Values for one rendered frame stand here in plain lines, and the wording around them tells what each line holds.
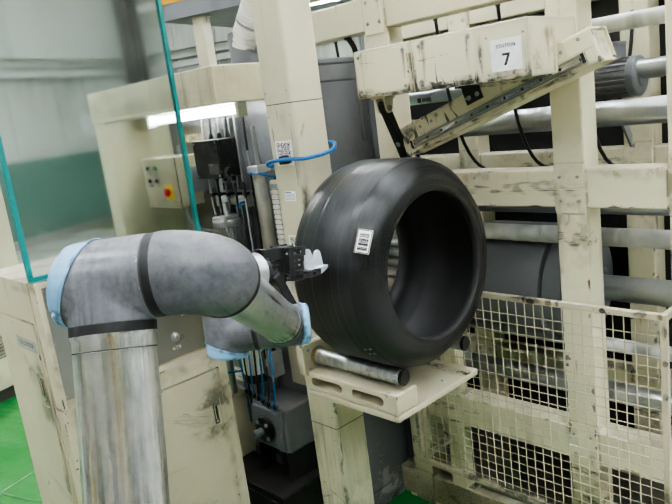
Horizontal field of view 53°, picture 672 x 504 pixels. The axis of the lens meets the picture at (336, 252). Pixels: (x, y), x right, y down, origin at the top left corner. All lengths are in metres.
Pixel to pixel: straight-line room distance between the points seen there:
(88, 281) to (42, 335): 1.10
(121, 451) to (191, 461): 1.40
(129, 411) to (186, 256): 0.21
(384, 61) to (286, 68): 0.30
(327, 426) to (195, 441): 0.43
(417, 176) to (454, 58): 0.36
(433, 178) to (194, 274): 1.03
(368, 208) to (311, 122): 0.46
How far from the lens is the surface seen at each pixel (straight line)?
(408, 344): 1.78
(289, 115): 2.01
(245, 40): 2.62
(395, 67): 2.06
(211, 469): 2.38
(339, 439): 2.26
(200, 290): 0.91
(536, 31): 1.84
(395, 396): 1.83
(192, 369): 2.24
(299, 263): 1.61
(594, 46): 1.88
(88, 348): 0.93
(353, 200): 1.70
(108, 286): 0.92
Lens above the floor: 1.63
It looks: 12 degrees down
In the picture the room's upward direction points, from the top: 7 degrees counter-clockwise
